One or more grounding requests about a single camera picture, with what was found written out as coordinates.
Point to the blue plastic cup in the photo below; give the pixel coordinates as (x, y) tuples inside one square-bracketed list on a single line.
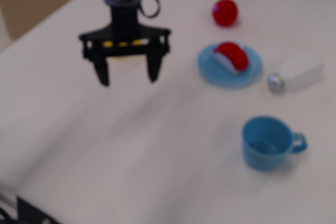
[(266, 141)]

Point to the red and white toy sushi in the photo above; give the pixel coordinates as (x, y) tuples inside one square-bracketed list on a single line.
[(231, 56)]

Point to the yellow toy bell pepper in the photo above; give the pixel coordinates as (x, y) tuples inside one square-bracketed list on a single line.
[(124, 48)]

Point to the aluminium frame rail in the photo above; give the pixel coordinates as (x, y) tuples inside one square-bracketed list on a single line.
[(9, 203)]

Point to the black corner bracket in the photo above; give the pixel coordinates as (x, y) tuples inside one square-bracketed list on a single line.
[(27, 213)]

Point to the white salt shaker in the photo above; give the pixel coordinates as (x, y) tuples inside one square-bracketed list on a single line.
[(296, 73)]

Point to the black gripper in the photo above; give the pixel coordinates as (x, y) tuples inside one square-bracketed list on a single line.
[(125, 26)]

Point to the light blue plate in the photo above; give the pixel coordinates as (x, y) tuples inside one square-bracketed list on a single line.
[(216, 74)]

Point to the red toy ball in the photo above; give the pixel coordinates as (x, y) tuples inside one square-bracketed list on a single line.
[(225, 13)]

